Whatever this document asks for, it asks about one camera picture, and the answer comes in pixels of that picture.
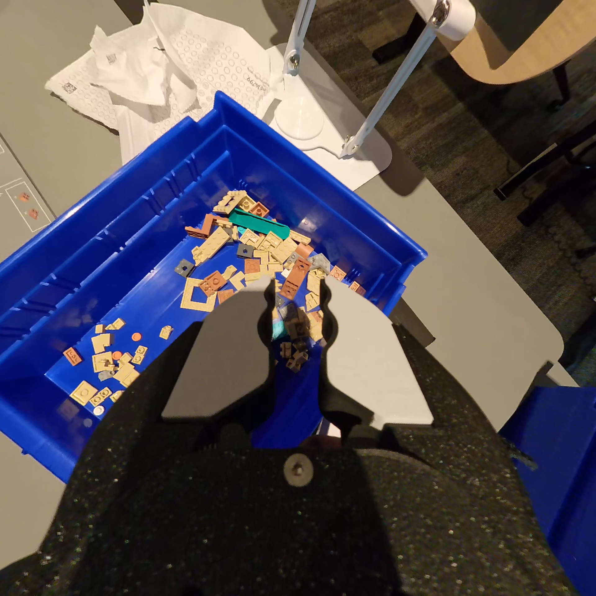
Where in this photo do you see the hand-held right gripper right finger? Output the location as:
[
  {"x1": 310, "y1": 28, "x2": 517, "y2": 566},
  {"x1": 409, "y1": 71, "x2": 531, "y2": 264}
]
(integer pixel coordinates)
[{"x1": 319, "y1": 276, "x2": 435, "y2": 429}]

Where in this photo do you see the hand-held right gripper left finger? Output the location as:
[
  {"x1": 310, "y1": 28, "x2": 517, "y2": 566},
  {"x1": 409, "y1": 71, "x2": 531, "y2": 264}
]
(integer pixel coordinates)
[{"x1": 160, "y1": 275, "x2": 277, "y2": 418}]

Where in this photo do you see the large pile of toy bricks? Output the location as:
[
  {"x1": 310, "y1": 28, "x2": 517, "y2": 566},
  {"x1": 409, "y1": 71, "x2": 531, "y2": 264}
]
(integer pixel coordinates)
[{"x1": 174, "y1": 188, "x2": 368, "y2": 373}]

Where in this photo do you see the long teal toy brick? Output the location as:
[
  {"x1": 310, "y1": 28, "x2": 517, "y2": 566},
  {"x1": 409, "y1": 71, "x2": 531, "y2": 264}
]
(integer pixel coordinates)
[{"x1": 228, "y1": 208, "x2": 291, "y2": 238}]

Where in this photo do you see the blue plastic bin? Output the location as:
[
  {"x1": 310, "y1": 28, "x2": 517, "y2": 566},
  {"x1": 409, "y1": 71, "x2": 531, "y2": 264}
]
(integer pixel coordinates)
[{"x1": 0, "y1": 91, "x2": 428, "y2": 482}]

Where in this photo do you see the grey desk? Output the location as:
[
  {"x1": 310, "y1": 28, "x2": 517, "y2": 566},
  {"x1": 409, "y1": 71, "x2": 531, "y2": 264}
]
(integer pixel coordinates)
[{"x1": 0, "y1": 0, "x2": 580, "y2": 576}]

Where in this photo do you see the white desk lamp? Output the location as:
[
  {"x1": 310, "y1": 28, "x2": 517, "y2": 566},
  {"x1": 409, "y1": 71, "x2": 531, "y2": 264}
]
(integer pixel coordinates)
[{"x1": 261, "y1": 0, "x2": 478, "y2": 192}]

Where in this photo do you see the black tape strip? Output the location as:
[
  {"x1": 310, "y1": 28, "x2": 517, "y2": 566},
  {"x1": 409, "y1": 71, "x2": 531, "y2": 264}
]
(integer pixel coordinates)
[{"x1": 390, "y1": 298, "x2": 436, "y2": 347}]

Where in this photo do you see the small scatter of toy bricks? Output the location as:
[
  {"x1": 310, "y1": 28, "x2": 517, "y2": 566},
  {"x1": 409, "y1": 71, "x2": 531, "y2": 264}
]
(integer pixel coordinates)
[{"x1": 63, "y1": 318, "x2": 174, "y2": 417}]

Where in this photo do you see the grey instruction sheet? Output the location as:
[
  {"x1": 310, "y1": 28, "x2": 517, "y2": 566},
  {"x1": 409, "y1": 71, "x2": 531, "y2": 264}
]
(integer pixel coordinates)
[{"x1": 0, "y1": 133, "x2": 57, "y2": 266}]

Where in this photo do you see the crumpled plain white paper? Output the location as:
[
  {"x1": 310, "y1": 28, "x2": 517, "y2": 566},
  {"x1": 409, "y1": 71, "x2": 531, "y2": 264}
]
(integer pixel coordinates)
[{"x1": 90, "y1": 25, "x2": 197, "y2": 107}]

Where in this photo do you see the wooden-edged black chair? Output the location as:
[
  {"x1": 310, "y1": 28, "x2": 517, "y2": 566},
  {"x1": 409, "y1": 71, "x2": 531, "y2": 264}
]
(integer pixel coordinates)
[{"x1": 438, "y1": 0, "x2": 596, "y2": 103}]

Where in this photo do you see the flat tan square frame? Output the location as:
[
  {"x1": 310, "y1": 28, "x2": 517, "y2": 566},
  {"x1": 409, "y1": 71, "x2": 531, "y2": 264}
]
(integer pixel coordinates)
[{"x1": 181, "y1": 277, "x2": 219, "y2": 313}]

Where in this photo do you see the tan studded frame brick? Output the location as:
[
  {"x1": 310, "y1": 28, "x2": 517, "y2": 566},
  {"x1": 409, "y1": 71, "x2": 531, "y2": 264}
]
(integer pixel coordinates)
[{"x1": 213, "y1": 189, "x2": 248, "y2": 215}]

